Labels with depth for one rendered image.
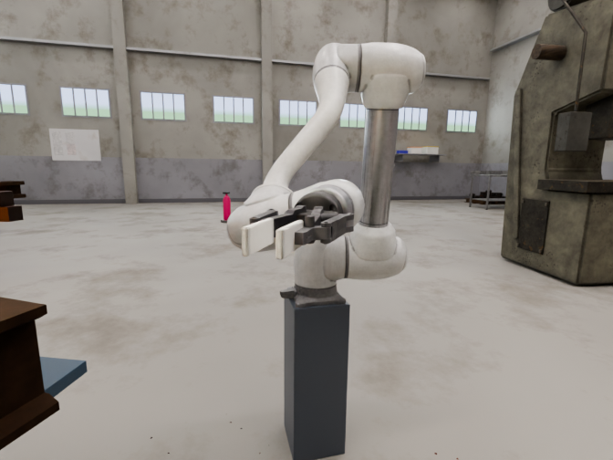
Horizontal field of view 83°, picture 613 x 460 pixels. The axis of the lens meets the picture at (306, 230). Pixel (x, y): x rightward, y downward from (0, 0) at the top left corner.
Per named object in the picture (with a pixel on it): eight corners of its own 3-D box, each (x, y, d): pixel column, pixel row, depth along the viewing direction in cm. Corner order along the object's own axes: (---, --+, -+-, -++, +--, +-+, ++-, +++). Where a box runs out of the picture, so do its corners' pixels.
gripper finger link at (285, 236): (297, 245, 41) (304, 245, 41) (275, 259, 34) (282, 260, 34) (297, 219, 40) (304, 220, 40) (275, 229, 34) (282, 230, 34)
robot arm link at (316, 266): (295, 275, 136) (295, 219, 132) (341, 276, 135) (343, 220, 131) (292, 288, 120) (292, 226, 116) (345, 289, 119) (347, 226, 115)
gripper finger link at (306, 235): (307, 236, 42) (331, 238, 41) (294, 245, 38) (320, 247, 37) (307, 224, 42) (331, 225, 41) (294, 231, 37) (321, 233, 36)
